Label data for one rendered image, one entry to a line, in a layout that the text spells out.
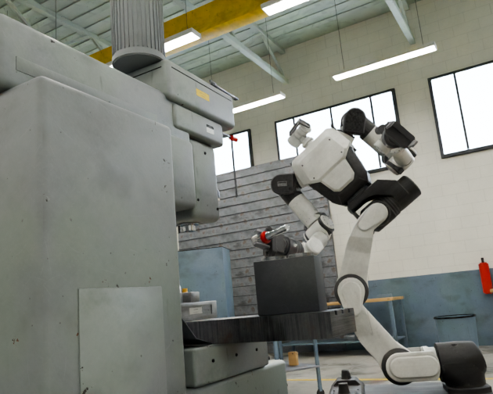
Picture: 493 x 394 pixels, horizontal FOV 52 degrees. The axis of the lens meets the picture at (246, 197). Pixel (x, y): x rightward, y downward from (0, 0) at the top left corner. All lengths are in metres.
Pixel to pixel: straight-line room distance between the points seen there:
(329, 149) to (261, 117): 8.67
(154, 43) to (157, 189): 0.65
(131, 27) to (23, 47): 0.59
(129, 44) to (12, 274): 1.00
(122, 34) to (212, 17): 5.48
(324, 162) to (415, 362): 0.89
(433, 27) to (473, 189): 3.07
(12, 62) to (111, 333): 0.72
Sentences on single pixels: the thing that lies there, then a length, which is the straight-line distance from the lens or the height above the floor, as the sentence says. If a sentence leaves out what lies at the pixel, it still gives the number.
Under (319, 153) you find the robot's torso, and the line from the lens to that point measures 2.24.
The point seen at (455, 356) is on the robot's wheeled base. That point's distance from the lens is 2.23.
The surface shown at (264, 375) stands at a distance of 2.09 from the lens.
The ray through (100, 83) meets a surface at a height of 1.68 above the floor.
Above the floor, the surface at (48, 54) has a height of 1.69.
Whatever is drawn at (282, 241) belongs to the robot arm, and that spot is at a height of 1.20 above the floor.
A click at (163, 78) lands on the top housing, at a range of 1.90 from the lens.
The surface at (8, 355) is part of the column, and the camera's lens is 1.27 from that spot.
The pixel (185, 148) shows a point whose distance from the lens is 1.87.
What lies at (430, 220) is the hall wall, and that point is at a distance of 9.29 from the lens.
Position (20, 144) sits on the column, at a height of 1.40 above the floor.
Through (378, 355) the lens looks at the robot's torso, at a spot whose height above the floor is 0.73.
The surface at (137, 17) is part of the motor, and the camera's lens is 1.98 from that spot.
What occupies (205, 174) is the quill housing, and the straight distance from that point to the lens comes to 1.98.
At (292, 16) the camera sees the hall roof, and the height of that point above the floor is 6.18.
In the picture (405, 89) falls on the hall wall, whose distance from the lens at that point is 9.90.
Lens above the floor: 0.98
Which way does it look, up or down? 12 degrees up
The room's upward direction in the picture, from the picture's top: 5 degrees counter-clockwise
